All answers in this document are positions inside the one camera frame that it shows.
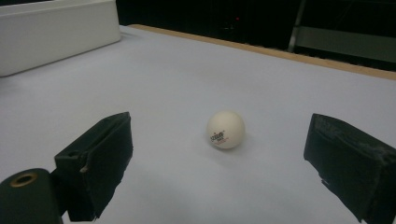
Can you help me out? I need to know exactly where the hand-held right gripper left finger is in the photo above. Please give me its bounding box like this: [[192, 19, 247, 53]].
[[54, 111, 134, 222]]

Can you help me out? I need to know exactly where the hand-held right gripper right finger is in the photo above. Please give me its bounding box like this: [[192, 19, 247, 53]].
[[303, 113, 396, 224]]

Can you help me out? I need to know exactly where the white table tennis ball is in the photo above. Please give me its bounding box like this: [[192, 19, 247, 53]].
[[206, 110, 247, 150]]

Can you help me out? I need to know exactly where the long white plastic container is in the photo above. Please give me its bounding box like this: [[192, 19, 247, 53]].
[[0, 0, 122, 77]]

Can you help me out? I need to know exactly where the grey metal stand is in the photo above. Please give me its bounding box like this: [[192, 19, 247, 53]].
[[287, 0, 396, 65]]

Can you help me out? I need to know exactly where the white table cover sheet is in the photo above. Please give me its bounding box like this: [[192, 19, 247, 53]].
[[0, 24, 396, 224]]

